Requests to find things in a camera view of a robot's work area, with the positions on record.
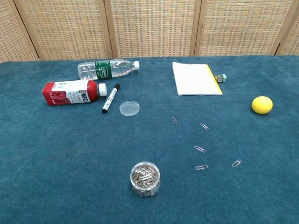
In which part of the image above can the clear jar of paperclips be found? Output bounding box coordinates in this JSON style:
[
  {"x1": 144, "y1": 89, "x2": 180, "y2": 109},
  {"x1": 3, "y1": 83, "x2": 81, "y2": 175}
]
[{"x1": 130, "y1": 161, "x2": 161, "y2": 198}]

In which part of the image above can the clear round plastic lid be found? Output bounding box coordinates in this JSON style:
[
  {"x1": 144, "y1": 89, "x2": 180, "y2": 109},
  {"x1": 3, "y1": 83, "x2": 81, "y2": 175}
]
[{"x1": 119, "y1": 100, "x2": 141, "y2": 116}]

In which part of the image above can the black white marker pen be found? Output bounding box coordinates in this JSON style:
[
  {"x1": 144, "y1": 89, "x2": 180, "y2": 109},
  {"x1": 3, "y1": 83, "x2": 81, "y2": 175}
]
[{"x1": 101, "y1": 83, "x2": 121, "y2": 114}]

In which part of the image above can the clear plastic water bottle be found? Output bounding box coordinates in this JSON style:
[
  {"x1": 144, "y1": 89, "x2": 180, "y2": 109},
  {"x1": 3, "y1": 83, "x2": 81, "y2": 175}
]
[{"x1": 78, "y1": 59, "x2": 140, "y2": 81}]

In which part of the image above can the white notepad yellow edge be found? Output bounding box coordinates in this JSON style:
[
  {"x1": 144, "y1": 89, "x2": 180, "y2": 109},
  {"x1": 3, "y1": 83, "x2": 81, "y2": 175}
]
[{"x1": 172, "y1": 61, "x2": 223, "y2": 96}]

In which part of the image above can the red juice bottle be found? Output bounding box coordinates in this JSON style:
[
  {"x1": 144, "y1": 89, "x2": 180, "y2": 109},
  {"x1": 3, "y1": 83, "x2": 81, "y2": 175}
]
[{"x1": 42, "y1": 80, "x2": 107, "y2": 106}]

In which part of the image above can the woven folding screen panel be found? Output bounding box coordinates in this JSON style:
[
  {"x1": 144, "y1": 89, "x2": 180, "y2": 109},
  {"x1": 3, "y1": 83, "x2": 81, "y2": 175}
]
[
  {"x1": 278, "y1": 0, "x2": 299, "y2": 56},
  {"x1": 104, "y1": 0, "x2": 202, "y2": 58},
  {"x1": 0, "y1": 0, "x2": 39, "y2": 63},
  {"x1": 14, "y1": 0, "x2": 113, "y2": 60},
  {"x1": 195, "y1": 0, "x2": 293, "y2": 56}
]

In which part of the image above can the yellow ball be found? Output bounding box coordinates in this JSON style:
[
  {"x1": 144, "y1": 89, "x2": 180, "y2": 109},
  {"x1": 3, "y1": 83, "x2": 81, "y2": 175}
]
[{"x1": 251, "y1": 96, "x2": 273, "y2": 115}]

